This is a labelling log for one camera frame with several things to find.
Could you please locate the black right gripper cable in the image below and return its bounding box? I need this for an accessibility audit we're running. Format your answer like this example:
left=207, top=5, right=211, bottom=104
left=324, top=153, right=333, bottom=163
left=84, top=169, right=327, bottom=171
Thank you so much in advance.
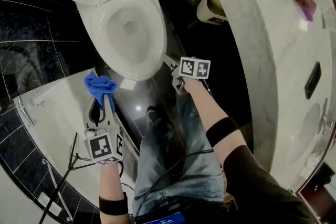
left=135, top=148, right=215, bottom=216

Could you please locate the person's right forearm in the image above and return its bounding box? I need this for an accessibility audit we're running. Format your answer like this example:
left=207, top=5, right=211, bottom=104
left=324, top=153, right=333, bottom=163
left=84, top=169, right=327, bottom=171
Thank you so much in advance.
left=182, top=77, right=247, bottom=166

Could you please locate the purple cloth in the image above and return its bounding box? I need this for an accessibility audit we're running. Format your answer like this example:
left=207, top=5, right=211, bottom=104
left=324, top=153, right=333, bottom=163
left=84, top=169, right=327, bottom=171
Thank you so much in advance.
left=299, top=4, right=316, bottom=22

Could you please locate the white toilet bowl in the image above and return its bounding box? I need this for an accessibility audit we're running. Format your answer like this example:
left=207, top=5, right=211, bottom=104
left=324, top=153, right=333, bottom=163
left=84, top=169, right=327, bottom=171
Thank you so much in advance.
left=75, top=0, right=169, bottom=81

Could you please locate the person's left shoe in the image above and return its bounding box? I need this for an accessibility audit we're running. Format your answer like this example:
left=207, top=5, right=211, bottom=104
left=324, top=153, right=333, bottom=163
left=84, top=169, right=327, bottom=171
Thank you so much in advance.
left=146, top=105, right=159, bottom=123

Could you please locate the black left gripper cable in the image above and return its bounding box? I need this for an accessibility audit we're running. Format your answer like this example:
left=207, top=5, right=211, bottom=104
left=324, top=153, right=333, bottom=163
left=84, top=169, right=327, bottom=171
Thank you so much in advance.
left=117, top=160, right=125, bottom=179

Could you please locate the black armband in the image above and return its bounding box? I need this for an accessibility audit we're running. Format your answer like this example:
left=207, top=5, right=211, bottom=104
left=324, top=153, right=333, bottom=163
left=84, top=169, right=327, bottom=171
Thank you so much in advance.
left=98, top=192, right=129, bottom=216
left=205, top=116, right=240, bottom=148

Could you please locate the person's left forearm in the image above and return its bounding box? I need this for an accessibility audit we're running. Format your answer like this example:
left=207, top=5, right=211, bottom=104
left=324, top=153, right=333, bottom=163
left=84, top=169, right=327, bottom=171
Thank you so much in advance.
left=99, top=162, right=131, bottom=224

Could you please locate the white wall soap holder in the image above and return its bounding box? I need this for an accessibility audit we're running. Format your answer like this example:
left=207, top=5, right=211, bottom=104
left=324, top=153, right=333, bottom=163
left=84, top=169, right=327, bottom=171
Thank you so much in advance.
left=37, top=192, right=63, bottom=216

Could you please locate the black smartphone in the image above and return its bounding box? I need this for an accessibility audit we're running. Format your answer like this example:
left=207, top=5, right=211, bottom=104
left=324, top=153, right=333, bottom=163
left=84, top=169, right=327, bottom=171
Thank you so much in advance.
left=303, top=61, right=322, bottom=100

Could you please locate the chrome grab bar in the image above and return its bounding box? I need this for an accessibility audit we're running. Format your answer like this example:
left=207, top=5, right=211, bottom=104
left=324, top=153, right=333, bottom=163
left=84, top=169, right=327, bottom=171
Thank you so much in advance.
left=41, top=158, right=74, bottom=221

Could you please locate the black light stand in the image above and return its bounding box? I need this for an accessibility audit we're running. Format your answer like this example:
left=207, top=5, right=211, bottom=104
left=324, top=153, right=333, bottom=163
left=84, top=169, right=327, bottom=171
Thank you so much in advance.
left=38, top=132, right=98, bottom=224

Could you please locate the black recorder with screen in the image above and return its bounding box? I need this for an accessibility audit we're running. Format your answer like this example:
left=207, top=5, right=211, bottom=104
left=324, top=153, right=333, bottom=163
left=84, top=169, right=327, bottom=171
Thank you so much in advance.
left=134, top=211, right=186, bottom=224

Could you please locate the black right armband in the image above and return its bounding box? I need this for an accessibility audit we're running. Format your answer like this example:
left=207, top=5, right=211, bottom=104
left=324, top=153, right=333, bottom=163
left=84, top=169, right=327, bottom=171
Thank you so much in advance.
left=205, top=116, right=240, bottom=148

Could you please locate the blue cloth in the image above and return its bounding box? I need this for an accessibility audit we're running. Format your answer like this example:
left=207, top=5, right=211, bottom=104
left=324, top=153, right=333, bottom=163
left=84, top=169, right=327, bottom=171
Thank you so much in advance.
left=83, top=72, right=118, bottom=113

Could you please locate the black left armband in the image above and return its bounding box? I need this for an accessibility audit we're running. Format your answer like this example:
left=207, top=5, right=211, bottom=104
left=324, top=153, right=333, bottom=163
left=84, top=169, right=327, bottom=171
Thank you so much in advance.
left=98, top=192, right=129, bottom=216

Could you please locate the person's dark jacket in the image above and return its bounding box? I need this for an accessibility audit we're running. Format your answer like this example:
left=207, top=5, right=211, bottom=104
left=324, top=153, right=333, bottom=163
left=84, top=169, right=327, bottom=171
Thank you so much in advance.
left=222, top=145, right=316, bottom=224

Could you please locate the white sink basin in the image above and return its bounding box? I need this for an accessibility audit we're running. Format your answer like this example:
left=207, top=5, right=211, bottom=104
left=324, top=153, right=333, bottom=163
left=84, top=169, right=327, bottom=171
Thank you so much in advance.
left=295, top=102, right=323, bottom=157

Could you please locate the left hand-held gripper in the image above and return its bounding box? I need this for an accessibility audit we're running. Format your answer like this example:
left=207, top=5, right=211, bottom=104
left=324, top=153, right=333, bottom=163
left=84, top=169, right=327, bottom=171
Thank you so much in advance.
left=82, top=93, right=124, bottom=166

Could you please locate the cream waste bin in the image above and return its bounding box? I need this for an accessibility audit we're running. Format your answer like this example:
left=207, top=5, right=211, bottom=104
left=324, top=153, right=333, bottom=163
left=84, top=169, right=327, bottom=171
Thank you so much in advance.
left=196, top=0, right=229, bottom=25

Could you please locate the chrome sink faucet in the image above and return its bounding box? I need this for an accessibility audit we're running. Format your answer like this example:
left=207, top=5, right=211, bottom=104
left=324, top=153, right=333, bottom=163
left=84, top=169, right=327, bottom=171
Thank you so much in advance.
left=318, top=112, right=336, bottom=136

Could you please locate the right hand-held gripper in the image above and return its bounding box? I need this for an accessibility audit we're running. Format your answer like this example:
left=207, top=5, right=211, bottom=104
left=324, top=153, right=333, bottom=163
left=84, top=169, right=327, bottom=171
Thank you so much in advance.
left=164, top=52, right=212, bottom=95

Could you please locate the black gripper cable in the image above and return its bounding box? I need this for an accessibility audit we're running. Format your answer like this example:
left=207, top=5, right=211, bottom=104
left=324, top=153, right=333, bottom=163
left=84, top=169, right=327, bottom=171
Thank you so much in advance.
left=117, top=160, right=125, bottom=179
left=135, top=148, right=215, bottom=216

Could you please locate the white bathtub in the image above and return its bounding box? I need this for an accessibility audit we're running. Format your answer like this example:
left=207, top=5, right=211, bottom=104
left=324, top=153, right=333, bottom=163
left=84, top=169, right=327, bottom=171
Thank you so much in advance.
left=13, top=68, right=140, bottom=212

